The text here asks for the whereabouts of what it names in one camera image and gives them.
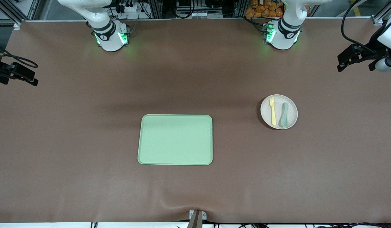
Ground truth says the yellow plastic fork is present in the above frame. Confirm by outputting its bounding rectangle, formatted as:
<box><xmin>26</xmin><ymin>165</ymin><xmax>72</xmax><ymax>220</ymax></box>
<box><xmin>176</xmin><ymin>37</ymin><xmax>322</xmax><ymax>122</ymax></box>
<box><xmin>270</xmin><ymin>97</ymin><xmax>277</xmax><ymax>126</ymax></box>

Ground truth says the beige round plate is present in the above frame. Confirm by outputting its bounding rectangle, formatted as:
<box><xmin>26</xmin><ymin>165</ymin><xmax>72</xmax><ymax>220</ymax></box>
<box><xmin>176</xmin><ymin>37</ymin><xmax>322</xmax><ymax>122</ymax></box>
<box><xmin>260</xmin><ymin>94</ymin><xmax>298</xmax><ymax>130</ymax></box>

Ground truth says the sage green plastic spoon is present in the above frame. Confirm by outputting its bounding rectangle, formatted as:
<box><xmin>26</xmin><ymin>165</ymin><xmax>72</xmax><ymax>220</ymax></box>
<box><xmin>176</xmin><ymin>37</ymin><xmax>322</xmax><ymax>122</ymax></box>
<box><xmin>279</xmin><ymin>102</ymin><xmax>289</xmax><ymax>128</ymax></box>

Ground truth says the pile of orange objects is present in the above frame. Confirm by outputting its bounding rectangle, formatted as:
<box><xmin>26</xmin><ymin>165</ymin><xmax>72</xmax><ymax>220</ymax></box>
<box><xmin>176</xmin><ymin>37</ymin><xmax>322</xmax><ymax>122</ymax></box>
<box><xmin>245</xmin><ymin>0</ymin><xmax>284</xmax><ymax>18</ymax></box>

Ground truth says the brown table mat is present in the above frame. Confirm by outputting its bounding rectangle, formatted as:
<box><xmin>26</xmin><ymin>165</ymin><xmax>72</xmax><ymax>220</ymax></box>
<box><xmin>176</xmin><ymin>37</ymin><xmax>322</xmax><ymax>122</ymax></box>
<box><xmin>0</xmin><ymin>17</ymin><xmax>391</xmax><ymax>224</ymax></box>

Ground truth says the white power strip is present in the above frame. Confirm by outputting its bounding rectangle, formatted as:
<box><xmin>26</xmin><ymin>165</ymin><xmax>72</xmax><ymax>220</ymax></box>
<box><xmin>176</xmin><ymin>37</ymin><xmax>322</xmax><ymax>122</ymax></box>
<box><xmin>115</xmin><ymin>0</ymin><xmax>152</xmax><ymax>14</ymax></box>

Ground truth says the light green rectangular tray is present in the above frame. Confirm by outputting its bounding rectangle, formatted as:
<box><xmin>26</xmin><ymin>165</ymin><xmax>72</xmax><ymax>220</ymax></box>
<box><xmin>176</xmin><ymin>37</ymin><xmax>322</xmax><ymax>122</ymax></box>
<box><xmin>138</xmin><ymin>114</ymin><xmax>213</xmax><ymax>166</ymax></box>

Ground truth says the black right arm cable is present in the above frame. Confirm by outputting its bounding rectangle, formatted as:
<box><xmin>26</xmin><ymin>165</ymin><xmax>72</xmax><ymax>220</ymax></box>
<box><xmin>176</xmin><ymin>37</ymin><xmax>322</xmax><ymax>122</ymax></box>
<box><xmin>0</xmin><ymin>41</ymin><xmax>39</xmax><ymax>68</ymax></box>

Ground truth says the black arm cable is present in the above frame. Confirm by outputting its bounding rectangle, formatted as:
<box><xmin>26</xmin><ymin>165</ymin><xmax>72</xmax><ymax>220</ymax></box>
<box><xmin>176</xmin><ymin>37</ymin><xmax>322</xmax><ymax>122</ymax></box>
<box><xmin>341</xmin><ymin>0</ymin><xmax>378</xmax><ymax>54</ymax></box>
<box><xmin>0</xmin><ymin>41</ymin><xmax>39</xmax><ymax>68</ymax></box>

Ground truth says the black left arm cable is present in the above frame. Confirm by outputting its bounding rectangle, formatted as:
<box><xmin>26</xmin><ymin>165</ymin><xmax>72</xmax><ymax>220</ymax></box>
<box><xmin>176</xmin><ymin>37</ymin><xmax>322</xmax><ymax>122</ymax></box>
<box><xmin>341</xmin><ymin>0</ymin><xmax>378</xmax><ymax>54</ymax></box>

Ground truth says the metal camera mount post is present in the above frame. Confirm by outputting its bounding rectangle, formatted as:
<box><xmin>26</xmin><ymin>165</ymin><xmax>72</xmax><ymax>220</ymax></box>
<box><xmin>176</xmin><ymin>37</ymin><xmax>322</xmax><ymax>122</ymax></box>
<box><xmin>187</xmin><ymin>210</ymin><xmax>207</xmax><ymax>228</ymax></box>

